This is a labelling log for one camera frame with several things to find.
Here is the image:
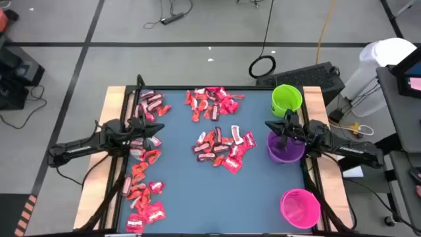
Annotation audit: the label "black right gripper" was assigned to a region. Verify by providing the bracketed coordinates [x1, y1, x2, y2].
[264, 109, 307, 149]

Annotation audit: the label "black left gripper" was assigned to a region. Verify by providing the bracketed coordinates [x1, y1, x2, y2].
[126, 107, 165, 145]

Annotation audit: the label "green plastic basket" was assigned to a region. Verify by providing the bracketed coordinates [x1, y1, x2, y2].
[271, 84, 303, 119]

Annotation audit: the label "purple plastic basket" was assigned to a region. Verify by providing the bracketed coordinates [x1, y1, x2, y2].
[265, 130, 306, 165]

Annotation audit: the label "wooden table board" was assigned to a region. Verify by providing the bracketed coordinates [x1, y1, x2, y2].
[302, 86, 355, 231]
[72, 86, 128, 230]

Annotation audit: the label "black mesh computer tower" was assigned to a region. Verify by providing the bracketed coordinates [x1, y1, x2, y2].
[255, 61, 346, 106]

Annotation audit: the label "black power adapter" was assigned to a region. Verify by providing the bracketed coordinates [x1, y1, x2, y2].
[328, 108, 345, 123]

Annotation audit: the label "pink plastic basket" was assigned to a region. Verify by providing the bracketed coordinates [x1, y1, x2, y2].
[280, 188, 322, 230]

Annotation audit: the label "white paper sheet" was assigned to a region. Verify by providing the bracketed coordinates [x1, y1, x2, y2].
[341, 165, 365, 178]

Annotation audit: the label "grey desk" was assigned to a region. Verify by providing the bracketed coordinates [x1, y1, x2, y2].
[383, 149, 421, 231]
[376, 65, 421, 154]

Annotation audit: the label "black monitor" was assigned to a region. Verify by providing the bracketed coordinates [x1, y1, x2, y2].
[389, 45, 421, 99]

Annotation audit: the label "black equipment cart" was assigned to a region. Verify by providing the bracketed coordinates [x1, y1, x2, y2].
[0, 34, 46, 111]

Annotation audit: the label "black mat orange stripes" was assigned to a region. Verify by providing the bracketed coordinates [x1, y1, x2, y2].
[0, 193, 37, 237]

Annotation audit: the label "orange object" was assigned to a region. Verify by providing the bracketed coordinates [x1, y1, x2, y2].
[0, 9, 9, 32]

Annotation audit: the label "black coiled cable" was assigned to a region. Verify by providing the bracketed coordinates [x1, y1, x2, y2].
[248, 0, 277, 80]

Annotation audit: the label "white cable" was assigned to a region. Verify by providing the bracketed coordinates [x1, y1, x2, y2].
[328, 121, 375, 138]

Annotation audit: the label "thin black floor cable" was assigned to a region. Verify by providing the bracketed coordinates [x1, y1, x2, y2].
[0, 84, 48, 130]

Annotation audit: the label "orange extension cable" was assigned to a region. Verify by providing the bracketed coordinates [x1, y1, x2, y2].
[315, 0, 337, 65]

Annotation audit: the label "black power strip with cord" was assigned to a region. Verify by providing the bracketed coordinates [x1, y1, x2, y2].
[143, 0, 194, 30]

